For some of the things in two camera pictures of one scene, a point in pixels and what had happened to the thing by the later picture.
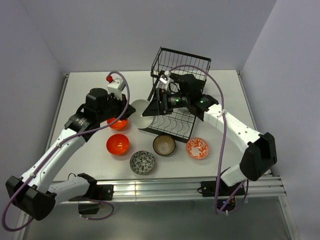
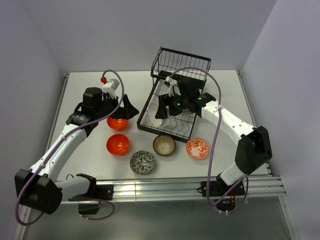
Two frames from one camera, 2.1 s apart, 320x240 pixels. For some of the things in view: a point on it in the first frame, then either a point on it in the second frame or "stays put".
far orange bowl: (122, 124) stays put
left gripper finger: (129, 111) stays put
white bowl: (136, 118) → (152, 110)
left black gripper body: (115, 107) stays put
